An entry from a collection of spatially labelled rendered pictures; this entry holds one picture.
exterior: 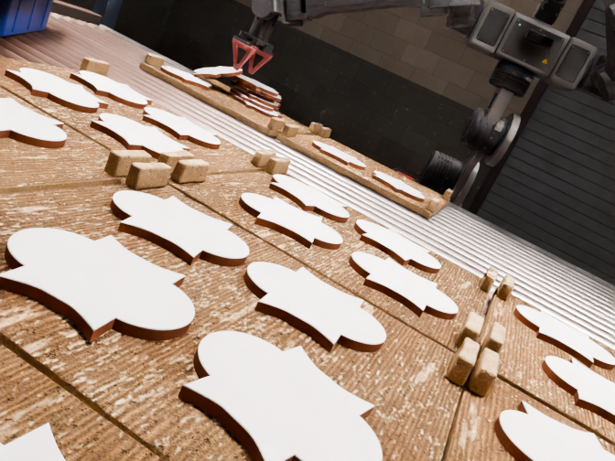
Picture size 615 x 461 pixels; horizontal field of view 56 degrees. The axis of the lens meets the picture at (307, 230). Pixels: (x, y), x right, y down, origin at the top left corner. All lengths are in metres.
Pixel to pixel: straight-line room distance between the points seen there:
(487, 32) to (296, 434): 1.87
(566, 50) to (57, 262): 1.92
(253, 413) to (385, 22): 6.38
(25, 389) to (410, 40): 6.29
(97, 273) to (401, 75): 6.11
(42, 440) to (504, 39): 1.98
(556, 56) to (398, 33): 4.51
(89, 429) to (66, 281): 0.13
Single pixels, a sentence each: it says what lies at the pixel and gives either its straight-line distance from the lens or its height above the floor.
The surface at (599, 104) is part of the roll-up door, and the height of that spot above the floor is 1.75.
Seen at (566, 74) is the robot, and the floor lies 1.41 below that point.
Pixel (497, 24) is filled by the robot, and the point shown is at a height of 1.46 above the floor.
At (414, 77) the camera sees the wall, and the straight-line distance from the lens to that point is 6.42.
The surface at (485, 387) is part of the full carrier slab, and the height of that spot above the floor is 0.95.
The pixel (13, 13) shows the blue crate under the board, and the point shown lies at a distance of 1.33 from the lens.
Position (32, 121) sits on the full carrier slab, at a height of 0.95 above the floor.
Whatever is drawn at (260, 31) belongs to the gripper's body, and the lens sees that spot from 1.66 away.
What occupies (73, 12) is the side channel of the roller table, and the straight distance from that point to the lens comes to 2.09.
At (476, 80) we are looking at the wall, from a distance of 6.25.
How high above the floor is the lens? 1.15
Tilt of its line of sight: 17 degrees down
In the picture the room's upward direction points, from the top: 25 degrees clockwise
